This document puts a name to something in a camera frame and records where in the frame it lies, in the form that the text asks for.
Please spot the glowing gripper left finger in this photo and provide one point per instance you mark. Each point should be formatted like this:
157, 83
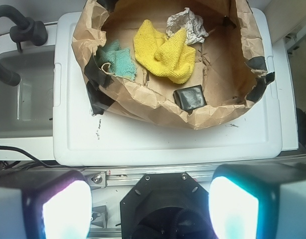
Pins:
44, 204

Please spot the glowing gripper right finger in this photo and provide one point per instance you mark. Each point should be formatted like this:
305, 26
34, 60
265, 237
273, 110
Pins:
258, 201

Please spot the black box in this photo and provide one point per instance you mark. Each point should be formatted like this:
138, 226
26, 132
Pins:
189, 99

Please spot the white plastic cooler lid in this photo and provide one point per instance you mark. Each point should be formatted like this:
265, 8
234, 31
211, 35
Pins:
83, 139

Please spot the grey sink basin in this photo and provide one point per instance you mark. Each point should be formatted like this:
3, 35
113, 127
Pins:
26, 109

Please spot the brown paper bag tray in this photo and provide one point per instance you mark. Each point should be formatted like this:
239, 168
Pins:
230, 65

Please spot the teal knitted cloth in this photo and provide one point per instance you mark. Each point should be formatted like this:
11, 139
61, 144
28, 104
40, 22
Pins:
116, 60

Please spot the black faucet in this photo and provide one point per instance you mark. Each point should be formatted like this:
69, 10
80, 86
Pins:
25, 29

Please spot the yellow knitted cloth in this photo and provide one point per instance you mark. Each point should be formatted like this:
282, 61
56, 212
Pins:
164, 57

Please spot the crumpled white paper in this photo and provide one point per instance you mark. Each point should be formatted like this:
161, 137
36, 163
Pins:
195, 31

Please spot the aluminium rail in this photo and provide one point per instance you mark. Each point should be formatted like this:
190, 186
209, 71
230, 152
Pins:
124, 176

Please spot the black octagonal mount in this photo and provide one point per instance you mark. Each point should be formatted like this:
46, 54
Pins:
166, 206

